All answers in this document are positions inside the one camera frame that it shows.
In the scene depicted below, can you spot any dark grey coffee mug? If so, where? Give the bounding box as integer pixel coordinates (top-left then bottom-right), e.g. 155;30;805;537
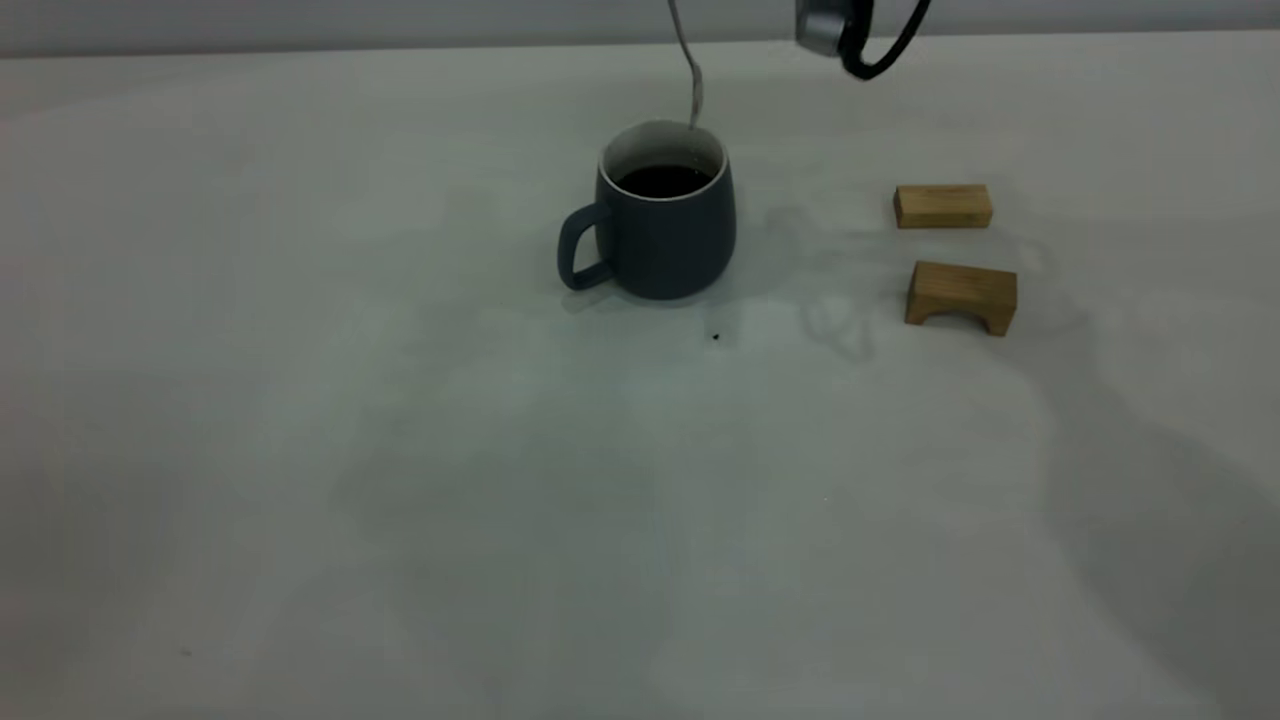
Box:
557;120;738;302

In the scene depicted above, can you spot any pink handled metal spoon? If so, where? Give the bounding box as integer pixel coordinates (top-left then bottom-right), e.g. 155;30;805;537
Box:
668;0;705;131

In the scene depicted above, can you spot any arched wooden block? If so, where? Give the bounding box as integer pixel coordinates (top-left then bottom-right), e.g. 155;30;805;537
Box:
905;261;1019;337

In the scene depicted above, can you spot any flat wooden block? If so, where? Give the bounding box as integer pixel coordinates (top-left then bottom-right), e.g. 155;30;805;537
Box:
893;184;994;230

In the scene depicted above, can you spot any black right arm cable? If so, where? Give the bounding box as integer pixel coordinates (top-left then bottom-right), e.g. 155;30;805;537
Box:
838;0;933;82

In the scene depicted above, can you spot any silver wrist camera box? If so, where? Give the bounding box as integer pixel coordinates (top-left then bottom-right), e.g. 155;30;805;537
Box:
795;0;853;58

